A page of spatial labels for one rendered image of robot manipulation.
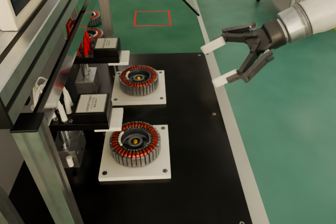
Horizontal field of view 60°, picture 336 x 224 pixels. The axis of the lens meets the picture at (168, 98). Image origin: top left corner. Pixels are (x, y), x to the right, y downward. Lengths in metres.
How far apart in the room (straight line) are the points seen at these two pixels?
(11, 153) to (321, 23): 0.76
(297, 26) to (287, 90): 1.50
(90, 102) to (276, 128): 1.50
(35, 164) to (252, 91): 1.90
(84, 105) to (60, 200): 0.20
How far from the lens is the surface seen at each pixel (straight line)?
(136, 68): 0.86
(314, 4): 0.81
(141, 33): 1.20
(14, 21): 0.43
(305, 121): 2.06
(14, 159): 0.70
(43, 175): 0.44
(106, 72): 0.94
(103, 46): 0.77
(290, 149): 1.84
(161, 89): 0.83
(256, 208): 0.65
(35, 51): 0.41
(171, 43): 1.12
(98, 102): 0.59
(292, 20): 0.80
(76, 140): 0.66
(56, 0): 0.52
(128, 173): 0.63
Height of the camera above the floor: 1.29
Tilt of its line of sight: 39 degrees down
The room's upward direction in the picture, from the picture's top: straight up
